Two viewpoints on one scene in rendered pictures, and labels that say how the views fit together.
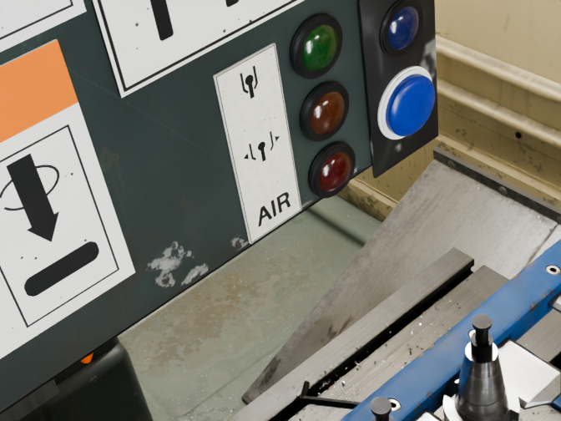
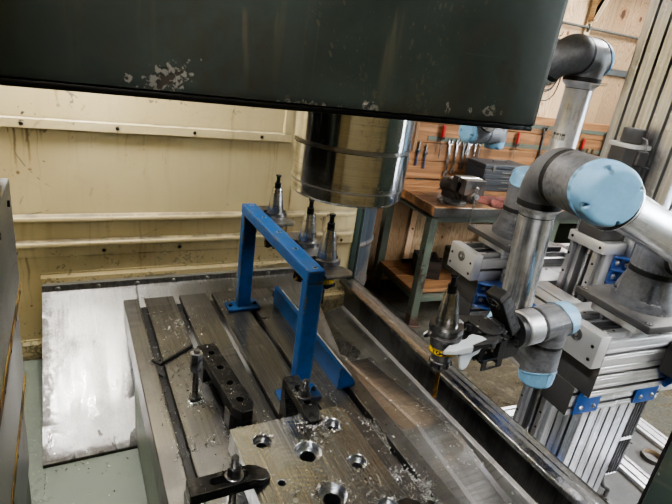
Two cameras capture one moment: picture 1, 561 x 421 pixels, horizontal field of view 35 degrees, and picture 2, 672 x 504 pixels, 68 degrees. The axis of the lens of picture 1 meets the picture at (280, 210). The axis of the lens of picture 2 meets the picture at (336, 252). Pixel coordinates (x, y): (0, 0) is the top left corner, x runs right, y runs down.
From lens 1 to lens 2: 105 cm
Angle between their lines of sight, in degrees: 74
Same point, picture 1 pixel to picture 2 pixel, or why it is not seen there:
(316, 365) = (144, 355)
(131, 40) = not seen: hidden behind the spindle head
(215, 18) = not seen: hidden behind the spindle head
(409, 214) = (55, 320)
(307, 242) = not seen: outside the picture
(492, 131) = (84, 256)
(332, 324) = (64, 390)
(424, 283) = (134, 313)
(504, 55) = (91, 209)
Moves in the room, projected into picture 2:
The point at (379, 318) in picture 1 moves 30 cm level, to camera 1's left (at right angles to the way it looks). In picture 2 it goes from (139, 330) to (68, 401)
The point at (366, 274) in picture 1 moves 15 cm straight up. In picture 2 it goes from (59, 358) to (55, 311)
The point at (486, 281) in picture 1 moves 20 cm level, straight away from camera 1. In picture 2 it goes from (155, 301) to (104, 282)
